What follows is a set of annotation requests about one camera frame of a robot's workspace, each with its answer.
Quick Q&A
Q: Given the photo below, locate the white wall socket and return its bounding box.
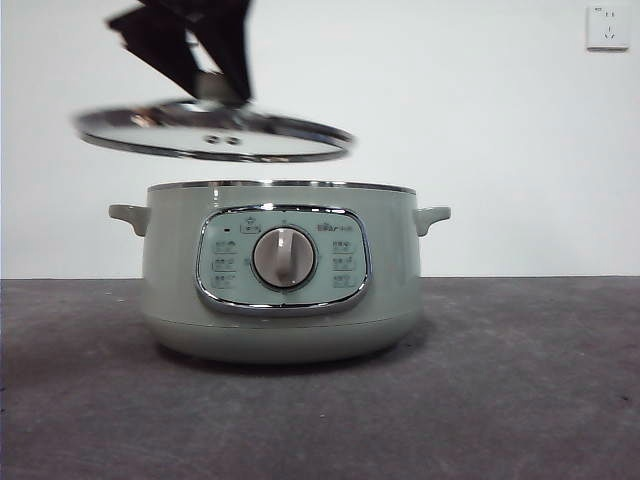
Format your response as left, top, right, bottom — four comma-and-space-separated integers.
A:
585, 4, 631, 53

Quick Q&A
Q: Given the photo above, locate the glass lid with green knob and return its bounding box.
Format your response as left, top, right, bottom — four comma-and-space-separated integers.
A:
74, 69, 356, 164

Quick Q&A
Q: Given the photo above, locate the pale green electric pot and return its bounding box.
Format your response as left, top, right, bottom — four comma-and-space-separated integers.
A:
108, 180, 453, 366

